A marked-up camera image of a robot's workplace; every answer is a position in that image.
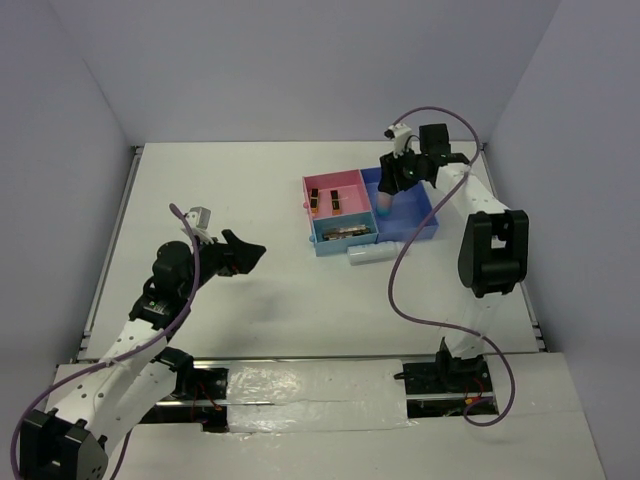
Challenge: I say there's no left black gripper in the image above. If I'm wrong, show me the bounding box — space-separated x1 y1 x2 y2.
179 229 265 299

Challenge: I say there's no pink blue purple organizer tray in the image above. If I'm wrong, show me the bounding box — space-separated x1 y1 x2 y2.
302 167 432 257

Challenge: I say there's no black gold lipstick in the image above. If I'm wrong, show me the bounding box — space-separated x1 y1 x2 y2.
308 188 319 217
330 190 342 216

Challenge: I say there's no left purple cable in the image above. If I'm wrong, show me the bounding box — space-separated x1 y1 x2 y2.
9 203 202 480

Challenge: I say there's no white pastel bottle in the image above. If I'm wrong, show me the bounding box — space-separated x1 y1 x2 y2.
376 191 393 217

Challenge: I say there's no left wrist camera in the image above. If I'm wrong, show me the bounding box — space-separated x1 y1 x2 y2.
184 207 213 244

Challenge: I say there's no long brown eyeshadow palette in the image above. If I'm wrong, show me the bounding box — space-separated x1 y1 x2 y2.
322 225 371 241

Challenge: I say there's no white spray bottle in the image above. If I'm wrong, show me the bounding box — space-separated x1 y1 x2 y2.
346 241 403 266

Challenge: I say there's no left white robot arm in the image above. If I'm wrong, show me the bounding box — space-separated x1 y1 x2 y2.
11 229 266 479

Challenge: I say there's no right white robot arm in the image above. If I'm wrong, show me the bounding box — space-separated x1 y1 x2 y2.
376 123 529 358

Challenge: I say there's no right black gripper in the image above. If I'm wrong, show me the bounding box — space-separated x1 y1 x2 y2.
378 144 427 196

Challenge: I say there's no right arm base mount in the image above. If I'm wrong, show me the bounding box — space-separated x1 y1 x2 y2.
394 338 498 419

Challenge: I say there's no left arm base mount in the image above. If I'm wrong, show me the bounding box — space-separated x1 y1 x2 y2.
140 367 229 433

